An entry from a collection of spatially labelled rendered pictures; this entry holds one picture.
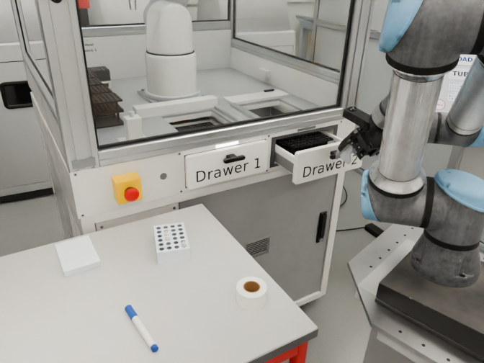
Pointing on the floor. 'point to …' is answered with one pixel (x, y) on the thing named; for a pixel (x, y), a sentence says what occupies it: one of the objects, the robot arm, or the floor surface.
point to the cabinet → (245, 222)
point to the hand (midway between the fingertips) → (341, 153)
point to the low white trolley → (147, 302)
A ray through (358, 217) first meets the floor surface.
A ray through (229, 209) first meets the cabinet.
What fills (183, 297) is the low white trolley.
